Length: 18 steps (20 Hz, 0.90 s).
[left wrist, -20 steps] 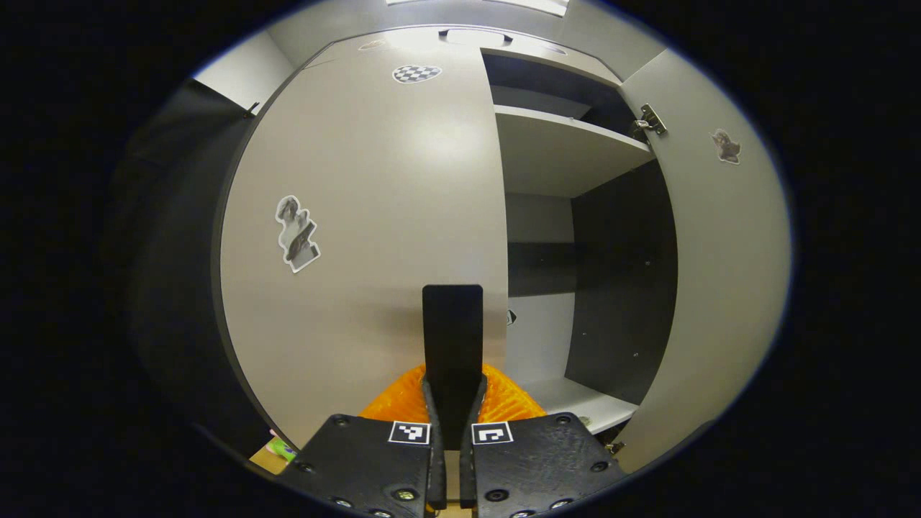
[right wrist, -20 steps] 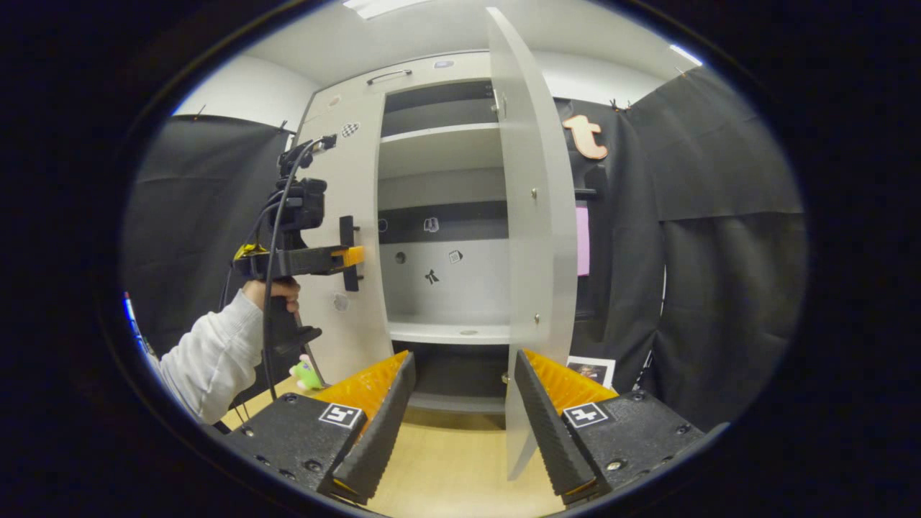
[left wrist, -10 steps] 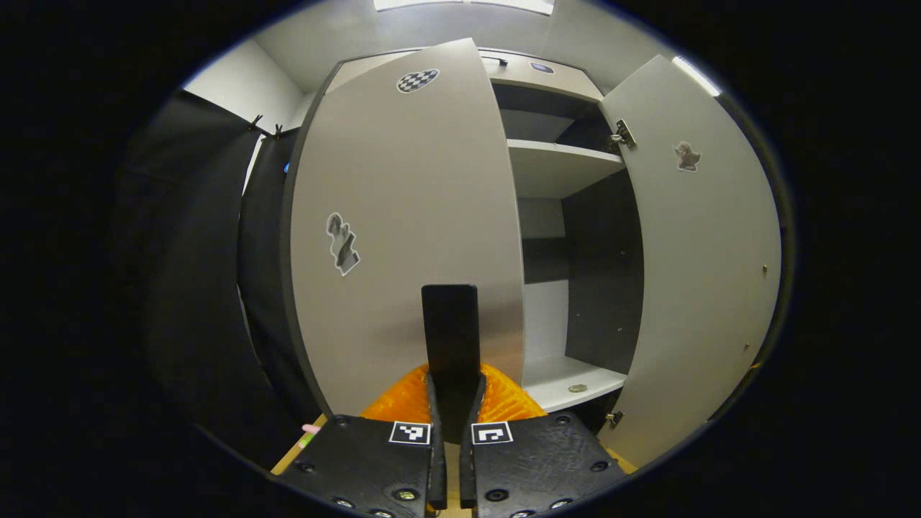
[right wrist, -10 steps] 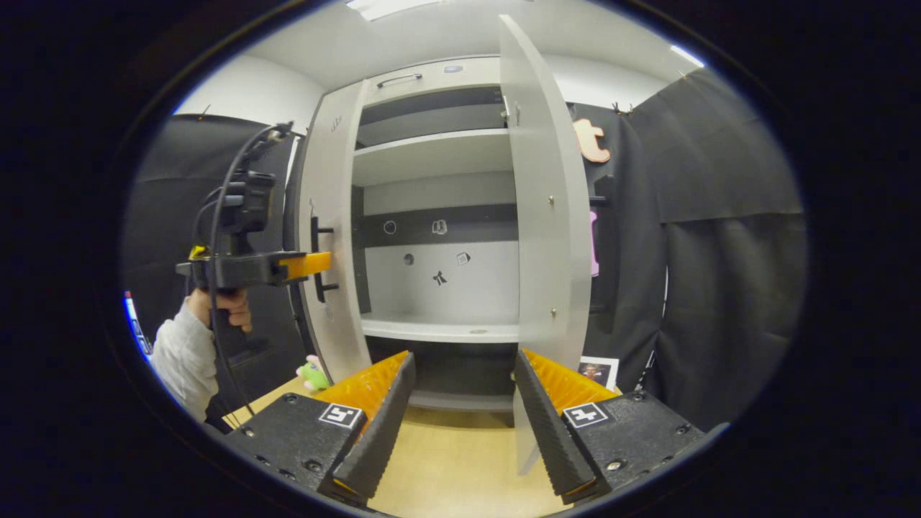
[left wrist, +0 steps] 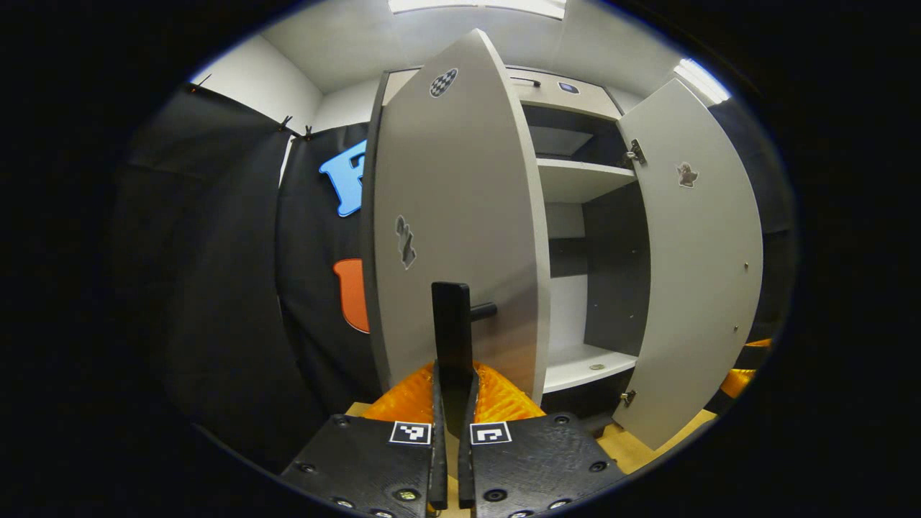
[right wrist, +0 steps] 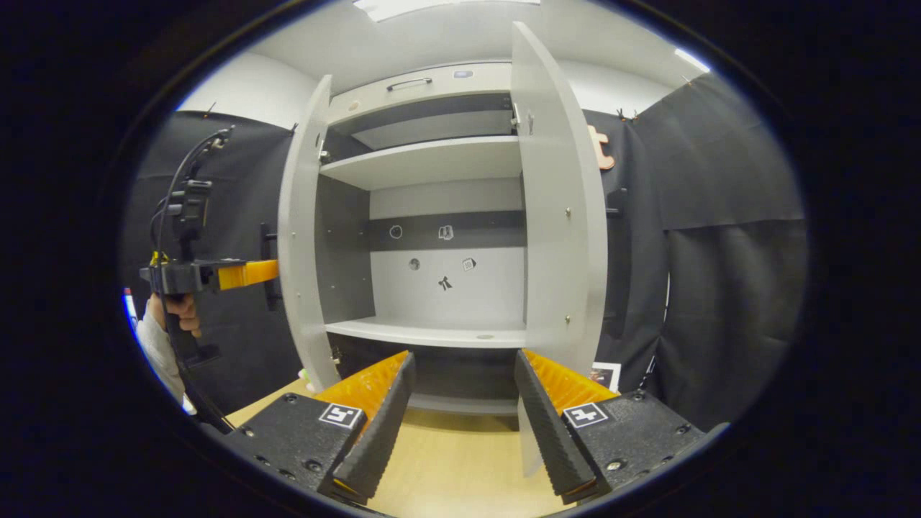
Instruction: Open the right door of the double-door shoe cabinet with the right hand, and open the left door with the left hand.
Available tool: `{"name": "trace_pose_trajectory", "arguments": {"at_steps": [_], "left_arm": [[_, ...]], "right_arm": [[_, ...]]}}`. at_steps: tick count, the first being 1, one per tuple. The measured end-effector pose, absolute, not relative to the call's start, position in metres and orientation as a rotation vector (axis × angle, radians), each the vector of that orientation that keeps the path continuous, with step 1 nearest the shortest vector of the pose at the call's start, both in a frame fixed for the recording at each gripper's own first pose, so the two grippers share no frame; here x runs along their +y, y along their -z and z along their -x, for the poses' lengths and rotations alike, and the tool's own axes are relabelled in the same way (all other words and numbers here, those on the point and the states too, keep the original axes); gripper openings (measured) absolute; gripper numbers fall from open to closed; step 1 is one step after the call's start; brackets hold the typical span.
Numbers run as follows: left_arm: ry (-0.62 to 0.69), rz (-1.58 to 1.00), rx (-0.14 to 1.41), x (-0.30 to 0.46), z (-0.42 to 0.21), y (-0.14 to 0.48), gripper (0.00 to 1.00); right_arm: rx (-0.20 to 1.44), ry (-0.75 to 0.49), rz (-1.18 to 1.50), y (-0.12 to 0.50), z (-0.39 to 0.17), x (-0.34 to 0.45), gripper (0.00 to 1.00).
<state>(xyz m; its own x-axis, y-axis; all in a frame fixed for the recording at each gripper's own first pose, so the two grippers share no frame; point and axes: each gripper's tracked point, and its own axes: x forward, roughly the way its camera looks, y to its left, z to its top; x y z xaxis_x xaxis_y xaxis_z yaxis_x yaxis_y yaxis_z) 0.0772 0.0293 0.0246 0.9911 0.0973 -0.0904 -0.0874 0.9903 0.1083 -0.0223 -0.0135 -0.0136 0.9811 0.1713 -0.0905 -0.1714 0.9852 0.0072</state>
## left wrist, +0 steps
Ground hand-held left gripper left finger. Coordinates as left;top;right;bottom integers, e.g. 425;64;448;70
281;360;448;517

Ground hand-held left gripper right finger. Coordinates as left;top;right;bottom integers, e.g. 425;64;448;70
458;362;627;518

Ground grey cabinet door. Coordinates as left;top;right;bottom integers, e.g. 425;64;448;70
361;29;553;408
612;78;764;453

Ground black door handle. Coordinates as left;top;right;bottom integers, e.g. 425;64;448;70
431;281;499;434

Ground grey double-door shoe cabinet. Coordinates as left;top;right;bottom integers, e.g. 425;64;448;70
373;65;650;419

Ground white cabinet shelf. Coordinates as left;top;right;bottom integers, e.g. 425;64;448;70
542;343;639;395
535;158;638;204

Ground black backdrop cloth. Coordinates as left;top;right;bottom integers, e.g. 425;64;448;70
112;83;796;473

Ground small ceiling light panel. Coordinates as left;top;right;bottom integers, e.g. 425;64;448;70
673;58;732;104

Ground row of black cloth clips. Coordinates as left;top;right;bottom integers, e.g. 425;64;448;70
189;74;315;141

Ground long ceiling light panel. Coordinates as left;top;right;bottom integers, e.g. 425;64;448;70
388;0;568;19

